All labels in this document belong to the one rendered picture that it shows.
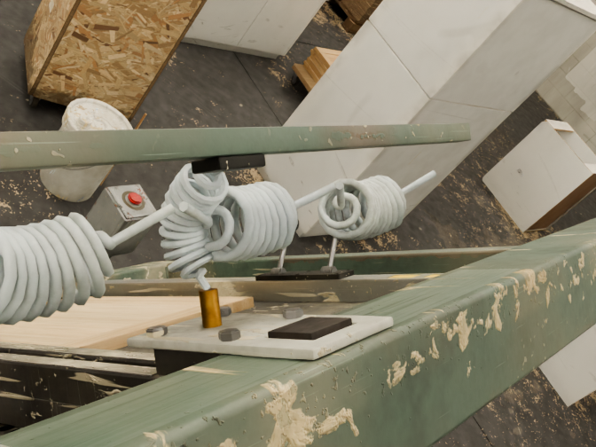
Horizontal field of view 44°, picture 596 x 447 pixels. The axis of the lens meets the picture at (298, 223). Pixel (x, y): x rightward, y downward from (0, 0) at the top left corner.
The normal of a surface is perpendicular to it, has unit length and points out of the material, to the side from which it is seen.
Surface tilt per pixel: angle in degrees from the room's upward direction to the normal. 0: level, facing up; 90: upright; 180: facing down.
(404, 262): 90
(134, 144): 36
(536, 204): 90
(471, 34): 90
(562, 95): 90
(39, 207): 0
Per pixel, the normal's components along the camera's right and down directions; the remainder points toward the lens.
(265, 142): 0.78, -0.06
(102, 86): 0.28, 0.76
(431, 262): -0.62, 0.11
